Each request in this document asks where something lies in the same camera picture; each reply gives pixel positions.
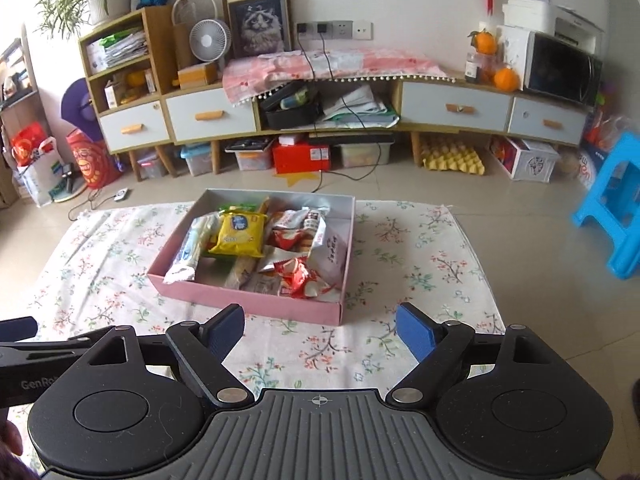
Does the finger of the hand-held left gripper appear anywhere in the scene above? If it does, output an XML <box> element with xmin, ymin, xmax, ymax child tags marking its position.
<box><xmin>0</xmin><ymin>316</ymin><xmax>101</xmax><ymax>368</ymax></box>

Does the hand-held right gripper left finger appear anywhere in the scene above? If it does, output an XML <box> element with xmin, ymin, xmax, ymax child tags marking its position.
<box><xmin>85</xmin><ymin>302</ymin><xmax>256</xmax><ymax>407</ymax></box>

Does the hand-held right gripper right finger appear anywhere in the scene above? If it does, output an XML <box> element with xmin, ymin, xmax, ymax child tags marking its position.
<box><xmin>387</xmin><ymin>302</ymin><xmax>556</xmax><ymax>406</ymax></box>

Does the pink cardboard box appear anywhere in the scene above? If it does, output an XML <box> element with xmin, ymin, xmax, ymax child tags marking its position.
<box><xmin>147</xmin><ymin>187</ymin><xmax>357</xmax><ymax>326</ymax></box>

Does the light blue white snack packet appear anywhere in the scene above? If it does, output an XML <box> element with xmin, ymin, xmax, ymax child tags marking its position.
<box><xmin>164</xmin><ymin>212</ymin><xmax>221</xmax><ymax>283</ymax></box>

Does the red and white snack packet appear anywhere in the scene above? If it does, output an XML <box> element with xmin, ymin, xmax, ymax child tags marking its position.
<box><xmin>274</xmin><ymin>255</ymin><xmax>336</xmax><ymax>298</ymax></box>

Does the yellow snack packet blue label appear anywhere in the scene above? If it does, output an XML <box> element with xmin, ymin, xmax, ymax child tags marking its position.
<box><xmin>207</xmin><ymin>210</ymin><xmax>268</xmax><ymax>258</ymax></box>

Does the white packet black print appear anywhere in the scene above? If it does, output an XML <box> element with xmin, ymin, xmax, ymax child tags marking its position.
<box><xmin>312</xmin><ymin>220</ymin><xmax>351</xmax><ymax>292</ymax></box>

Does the shiny red snack packet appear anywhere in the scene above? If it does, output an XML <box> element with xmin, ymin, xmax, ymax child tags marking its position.
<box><xmin>267</xmin><ymin>227</ymin><xmax>313</xmax><ymax>251</ymax></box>

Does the person's left hand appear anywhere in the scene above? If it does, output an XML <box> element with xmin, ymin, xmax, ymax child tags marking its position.
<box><xmin>0</xmin><ymin>421</ymin><xmax>24</xmax><ymax>461</ymax></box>

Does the floral printed cloth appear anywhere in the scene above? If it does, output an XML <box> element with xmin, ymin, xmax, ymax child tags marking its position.
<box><xmin>22</xmin><ymin>200</ymin><xmax>506</xmax><ymax>461</ymax></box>

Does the white shopping bag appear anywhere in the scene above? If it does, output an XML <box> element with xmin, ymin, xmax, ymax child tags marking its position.
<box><xmin>17</xmin><ymin>137</ymin><xmax>71</xmax><ymax>208</ymax></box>

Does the yellow paper star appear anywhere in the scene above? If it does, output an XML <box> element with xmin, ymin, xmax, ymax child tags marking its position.
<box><xmin>274</xmin><ymin>172</ymin><xmax>313</xmax><ymax>190</ymax></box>

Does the clear storage box blue lid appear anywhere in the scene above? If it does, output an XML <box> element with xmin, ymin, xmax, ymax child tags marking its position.
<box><xmin>180</xmin><ymin>144</ymin><xmax>213</xmax><ymax>177</ymax></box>

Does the clear plastic storage box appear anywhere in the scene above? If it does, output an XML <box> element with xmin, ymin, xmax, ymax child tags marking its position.
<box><xmin>136</xmin><ymin>152</ymin><xmax>168</xmax><ymax>179</ymax></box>
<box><xmin>332</xmin><ymin>142</ymin><xmax>391</xmax><ymax>170</ymax></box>
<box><xmin>226</xmin><ymin>139</ymin><xmax>275</xmax><ymax>172</ymax></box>

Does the yellow egg tray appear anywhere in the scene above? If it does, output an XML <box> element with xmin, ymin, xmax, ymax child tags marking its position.
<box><xmin>420</xmin><ymin>139</ymin><xmax>488</xmax><ymax>177</ymax></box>

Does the red gift bag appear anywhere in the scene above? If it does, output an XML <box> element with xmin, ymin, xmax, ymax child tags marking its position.
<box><xmin>11</xmin><ymin>122</ymin><xmax>51</xmax><ymax>168</ymax></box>

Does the red printed bag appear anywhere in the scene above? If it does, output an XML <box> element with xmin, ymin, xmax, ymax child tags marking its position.
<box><xmin>66</xmin><ymin>130</ymin><xmax>123</xmax><ymax>190</ymax></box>

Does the red cardboard box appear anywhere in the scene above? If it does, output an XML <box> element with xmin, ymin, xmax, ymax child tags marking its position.
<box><xmin>272</xmin><ymin>141</ymin><xmax>331</xmax><ymax>175</ymax></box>

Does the white printed carton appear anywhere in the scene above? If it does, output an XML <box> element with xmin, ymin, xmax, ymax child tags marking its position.
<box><xmin>490</xmin><ymin>136</ymin><xmax>560</xmax><ymax>182</ymax></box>

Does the side shelf rack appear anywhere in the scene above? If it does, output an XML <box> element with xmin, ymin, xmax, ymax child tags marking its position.
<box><xmin>0</xmin><ymin>37</ymin><xmax>41</xmax><ymax>201</ymax></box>

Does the black case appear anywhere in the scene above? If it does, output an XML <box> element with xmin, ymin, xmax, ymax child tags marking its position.
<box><xmin>260</xmin><ymin>82</ymin><xmax>323</xmax><ymax>131</ymax></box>

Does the purple round object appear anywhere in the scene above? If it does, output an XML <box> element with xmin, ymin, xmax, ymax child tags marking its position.
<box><xmin>61</xmin><ymin>77</ymin><xmax>103</xmax><ymax>138</ymax></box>

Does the loose stack of papers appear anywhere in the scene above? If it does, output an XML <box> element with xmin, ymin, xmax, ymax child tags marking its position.
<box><xmin>322</xmin><ymin>85</ymin><xmax>401</xmax><ymax>128</ymax></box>

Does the blue plastic stool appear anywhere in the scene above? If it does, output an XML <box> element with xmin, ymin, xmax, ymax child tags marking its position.
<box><xmin>572</xmin><ymin>132</ymin><xmax>640</xmax><ymax>281</ymax></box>

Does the yellow cardboard box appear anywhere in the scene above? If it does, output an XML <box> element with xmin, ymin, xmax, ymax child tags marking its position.
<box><xmin>177</xmin><ymin>62</ymin><xmax>219</xmax><ymax>88</ymax></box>

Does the orange fruit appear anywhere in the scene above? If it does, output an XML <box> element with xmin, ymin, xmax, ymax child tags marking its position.
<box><xmin>472</xmin><ymin>31</ymin><xmax>499</xmax><ymax>56</ymax></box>
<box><xmin>493</xmin><ymin>66</ymin><xmax>521</xmax><ymax>92</ymax></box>

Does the pink fringed cloth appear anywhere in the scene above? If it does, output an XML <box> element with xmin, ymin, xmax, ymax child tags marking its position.
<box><xmin>222</xmin><ymin>47</ymin><xmax>456</xmax><ymax>107</ymax></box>

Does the clear plastic bag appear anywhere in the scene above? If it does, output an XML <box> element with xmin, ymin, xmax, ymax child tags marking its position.
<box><xmin>582</xmin><ymin>90</ymin><xmax>640</xmax><ymax>161</ymax></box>

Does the wooden cabinet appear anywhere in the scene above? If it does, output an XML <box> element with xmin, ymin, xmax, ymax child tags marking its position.
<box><xmin>78</xmin><ymin>6</ymin><xmax>591</xmax><ymax>178</ymax></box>

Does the small white desk fan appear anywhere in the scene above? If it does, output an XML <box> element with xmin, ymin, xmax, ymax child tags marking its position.
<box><xmin>190</xmin><ymin>19</ymin><xmax>233</xmax><ymax>63</ymax></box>

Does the shelf pile of documents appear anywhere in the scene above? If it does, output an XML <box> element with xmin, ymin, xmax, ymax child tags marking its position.
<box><xmin>86</xmin><ymin>30</ymin><xmax>149</xmax><ymax>73</ymax></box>

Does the black and white microwave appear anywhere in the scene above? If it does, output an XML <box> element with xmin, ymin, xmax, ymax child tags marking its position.
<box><xmin>522</xmin><ymin>30</ymin><xmax>603</xmax><ymax>107</ymax></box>

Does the framed cat picture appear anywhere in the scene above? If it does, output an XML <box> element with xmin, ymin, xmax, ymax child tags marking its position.
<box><xmin>221</xmin><ymin>0</ymin><xmax>292</xmax><ymax>60</ymax></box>

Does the white round fan guard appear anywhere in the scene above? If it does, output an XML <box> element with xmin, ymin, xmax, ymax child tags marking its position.
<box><xmin>172</xmin><ymin>0</ymin><xmax>219</xmax><ymax>26</ymax></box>

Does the white box appliance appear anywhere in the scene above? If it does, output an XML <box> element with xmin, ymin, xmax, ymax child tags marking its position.
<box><xmin>502</xmin><ymin>0</ymin><xmax>557</xmax><ymax>36</ymax></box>

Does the white printer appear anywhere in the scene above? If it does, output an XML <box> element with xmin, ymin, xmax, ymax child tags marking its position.
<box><xmin>554</xmin><ymin>6</ymin><xmax>605</xmax><ymax>57</ymax></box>

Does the white drawer wooden handle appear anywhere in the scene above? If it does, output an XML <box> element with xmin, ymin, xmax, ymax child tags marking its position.
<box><xmin>507</xmin><ymin>96</ymin><xmax>588</xmax><ymax>147</ymax></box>
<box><xmin>400</xmin><ymin>80</ymin><xmax>513</xmax><ymax>135</ymax></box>
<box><xmin>165</xmin><ymin>85</ymin><xmax>258</xmax><ymax>142</ymax></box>
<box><xmin>98</xmin><ymin>100</ymin><xmax>172</xmax><ymax>153</ymax></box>

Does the white wall socket panel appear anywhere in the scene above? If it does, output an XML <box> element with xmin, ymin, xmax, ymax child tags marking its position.
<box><xmin>296</xmin><ymin>20</ymin><xmax>373</xmax><ymax>41</ymax></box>

